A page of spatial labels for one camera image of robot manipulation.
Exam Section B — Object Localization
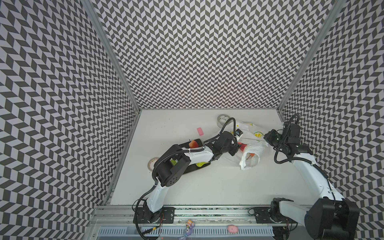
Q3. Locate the beige tape roll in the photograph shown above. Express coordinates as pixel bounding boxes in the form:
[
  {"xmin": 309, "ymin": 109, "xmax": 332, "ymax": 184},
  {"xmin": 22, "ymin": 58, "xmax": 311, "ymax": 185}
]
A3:
[{"xmin": 147, "ymin": 158, "xmax": 159, "ymax": 172}]

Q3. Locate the white plastic bag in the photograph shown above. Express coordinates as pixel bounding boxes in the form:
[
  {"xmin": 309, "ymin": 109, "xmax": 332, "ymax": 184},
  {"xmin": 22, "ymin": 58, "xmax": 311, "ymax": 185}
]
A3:
[{"xmin": 231, "ymin": 121, "xmax": 270, "ymax": 171}]

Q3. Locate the purple toy figure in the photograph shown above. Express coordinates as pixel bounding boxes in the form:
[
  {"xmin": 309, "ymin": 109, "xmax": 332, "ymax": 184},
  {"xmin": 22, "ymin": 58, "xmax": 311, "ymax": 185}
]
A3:
[{"xmin": 179, "ymin": 220, "xmax": 195, "ymax": 240}]

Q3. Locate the green fake pear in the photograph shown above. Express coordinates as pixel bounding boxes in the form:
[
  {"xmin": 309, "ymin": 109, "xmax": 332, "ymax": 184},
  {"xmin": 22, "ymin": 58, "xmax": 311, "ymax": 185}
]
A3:
[{"xmin": 196, "ymin": 162, "xmax": 209, "ymax": 168}]

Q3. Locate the pink eraser block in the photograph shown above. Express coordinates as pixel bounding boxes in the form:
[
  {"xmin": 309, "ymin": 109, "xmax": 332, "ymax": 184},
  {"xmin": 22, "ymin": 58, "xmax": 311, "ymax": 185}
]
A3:
[{"xmin": 197, "ymin": 128, "xmax": 204, "ymax": 136}]

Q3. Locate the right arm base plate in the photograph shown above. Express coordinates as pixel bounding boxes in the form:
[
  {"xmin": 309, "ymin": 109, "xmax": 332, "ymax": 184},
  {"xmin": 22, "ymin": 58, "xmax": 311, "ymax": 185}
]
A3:
[{"xmin": 249, "ymin": 207, "xmax": 287, "ymax": 224}]

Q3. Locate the grey tape roll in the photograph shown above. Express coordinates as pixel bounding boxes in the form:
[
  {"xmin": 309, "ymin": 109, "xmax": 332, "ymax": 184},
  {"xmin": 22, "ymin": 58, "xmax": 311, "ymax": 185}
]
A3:
[{"xmin": 217, "ymin": 114, "xmax": 231, "ymax": 129}]

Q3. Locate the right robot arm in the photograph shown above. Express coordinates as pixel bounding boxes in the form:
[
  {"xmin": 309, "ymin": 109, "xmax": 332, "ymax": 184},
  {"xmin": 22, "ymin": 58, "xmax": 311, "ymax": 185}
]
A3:
[{"xmin": 264, "ymin": 114, "xmax": 360, "ymax": 240}]

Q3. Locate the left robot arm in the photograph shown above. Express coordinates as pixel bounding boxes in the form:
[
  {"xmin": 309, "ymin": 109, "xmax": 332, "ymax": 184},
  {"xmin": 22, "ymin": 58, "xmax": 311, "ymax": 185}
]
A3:
[{"xmin": 133, "ymin": 118, "xmax": 243, "ymax": 225}]

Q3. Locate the pink round toy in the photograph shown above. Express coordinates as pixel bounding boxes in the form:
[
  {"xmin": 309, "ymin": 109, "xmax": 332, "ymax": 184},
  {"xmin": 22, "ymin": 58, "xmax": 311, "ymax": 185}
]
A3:
[{"xmin": 227, "ymin": 225, "xmax": 239, "ymax": 234}]

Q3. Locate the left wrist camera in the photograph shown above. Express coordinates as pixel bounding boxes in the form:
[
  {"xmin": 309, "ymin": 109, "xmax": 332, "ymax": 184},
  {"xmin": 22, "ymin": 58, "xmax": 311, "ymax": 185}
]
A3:
[{"xmin": 235, "ymin": 129, "xmax": 243, "ymax": 137}]

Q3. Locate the peach fake apple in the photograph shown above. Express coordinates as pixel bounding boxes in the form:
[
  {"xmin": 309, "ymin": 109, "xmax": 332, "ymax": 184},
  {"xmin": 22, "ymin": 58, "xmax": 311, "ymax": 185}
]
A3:
[{"xmin": 188, "ymin": 139, "xmax": 203, "ymax": 149}]

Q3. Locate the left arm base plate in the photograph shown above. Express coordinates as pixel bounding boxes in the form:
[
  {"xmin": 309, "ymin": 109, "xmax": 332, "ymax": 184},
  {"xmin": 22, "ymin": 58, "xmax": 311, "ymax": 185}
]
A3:
[{"xmin": 134, "ymin": 207, "xmax": 176, "ymax": 224}]

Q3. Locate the red fake strawberry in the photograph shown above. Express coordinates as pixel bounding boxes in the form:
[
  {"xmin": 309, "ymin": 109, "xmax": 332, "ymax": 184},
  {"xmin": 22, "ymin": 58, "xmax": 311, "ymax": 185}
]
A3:
[{"xmin": 239, "ymin": 143, "xmax": 247, "ymax": 152}]

